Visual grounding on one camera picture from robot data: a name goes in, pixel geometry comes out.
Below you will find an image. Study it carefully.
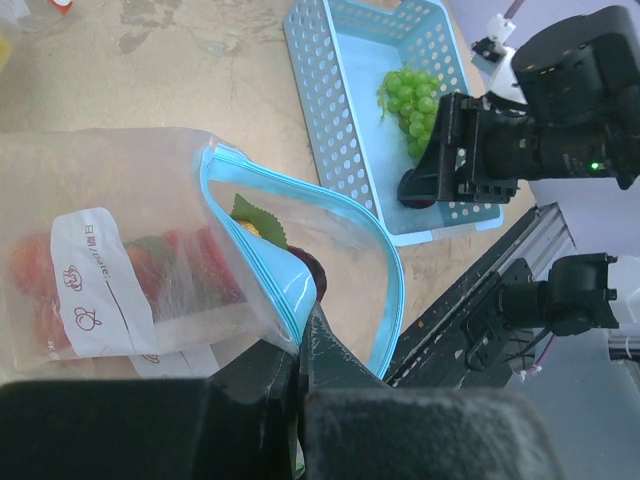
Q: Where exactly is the green grape bunch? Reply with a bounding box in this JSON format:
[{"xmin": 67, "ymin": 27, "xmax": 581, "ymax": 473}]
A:
[{"xmin": 376, "ymin": 62, "xmax": 442, "ymax": 163}]

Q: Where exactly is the clear orange-zipper bag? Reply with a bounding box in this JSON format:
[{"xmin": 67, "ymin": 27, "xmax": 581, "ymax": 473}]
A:
[{"xmin": 0, "ymin": 0, "xmax": 74, "ymax": 69}]

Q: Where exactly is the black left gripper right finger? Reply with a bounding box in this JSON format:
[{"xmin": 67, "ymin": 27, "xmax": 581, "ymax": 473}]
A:
[{"xmin": 299, "ymin": 306, "xmax": 565, "ymax": 479}]

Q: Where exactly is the light blue plastic basket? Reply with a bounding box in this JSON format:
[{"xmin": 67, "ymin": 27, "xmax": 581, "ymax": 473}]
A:
[{"xmin": 283, "ymin": 0, "xmax": 504, "ymax": 247}]

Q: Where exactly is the dark purple plum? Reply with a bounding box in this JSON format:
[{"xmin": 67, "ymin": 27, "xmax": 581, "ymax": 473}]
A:
[{"xmin": 397, "ymin": 169, "xmax": 437, "ymax": 209}]

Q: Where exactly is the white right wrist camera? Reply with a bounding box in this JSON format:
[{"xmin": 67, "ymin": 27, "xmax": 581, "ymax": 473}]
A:
[{"xmin": 471, "ymin": 14, "xmax": 528, "ymax": 112}]

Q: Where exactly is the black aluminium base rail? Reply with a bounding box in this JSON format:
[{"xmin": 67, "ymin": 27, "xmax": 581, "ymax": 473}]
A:
[{"xmin": 385, "ymin": 204, "xmax": 573, "ymax": 389}]

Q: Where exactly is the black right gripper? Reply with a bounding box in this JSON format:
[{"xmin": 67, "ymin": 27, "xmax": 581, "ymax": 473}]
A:
[{"xmin": 413, "ymin": 5, "xmax": 639, "ymax": 203}]

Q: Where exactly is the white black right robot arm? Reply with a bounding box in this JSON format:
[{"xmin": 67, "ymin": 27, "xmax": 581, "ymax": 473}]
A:
[{"xmin": 397, "ymin": 5, "xmax": 639, "ymax": 371}]

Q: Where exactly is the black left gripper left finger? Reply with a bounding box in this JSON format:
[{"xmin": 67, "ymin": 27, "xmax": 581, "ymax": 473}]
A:
[{"xmin": 1, "ymin": 341, "xmax": 299, "ymax": 479}]

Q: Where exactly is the clear blue-zipper bag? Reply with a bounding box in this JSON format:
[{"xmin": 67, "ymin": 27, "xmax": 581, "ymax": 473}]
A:
[{"xmin": 1, "ymin": 128, "xmax": 405, "ymax": 378}]

